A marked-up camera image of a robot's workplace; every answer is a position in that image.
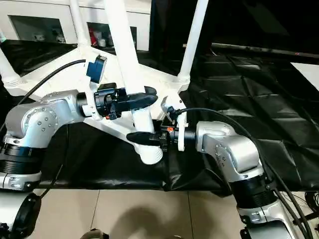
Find white plastic table top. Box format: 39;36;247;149
3;44;190;150

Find white plastic table leg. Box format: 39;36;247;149
69;0;91;49
103;0;164;165
178;0;209;84
0;49;24;88

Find black plastic table mat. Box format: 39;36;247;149
0;38;319;192

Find white glass-door cabinet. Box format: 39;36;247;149
0;0;152;52

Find long dark metal rod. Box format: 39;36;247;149
211;42;319;58

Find large black backdrop sheet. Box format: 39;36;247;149
149;0;319;54

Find white flat board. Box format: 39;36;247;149
290;62;319;92

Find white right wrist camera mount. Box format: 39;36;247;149
160;96;191;152

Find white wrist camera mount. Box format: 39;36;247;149
83;54;108;120
160;96;191;152

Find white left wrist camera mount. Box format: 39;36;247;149
83;54;108;120

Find black coiled floor cables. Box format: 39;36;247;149
304;191;319;218

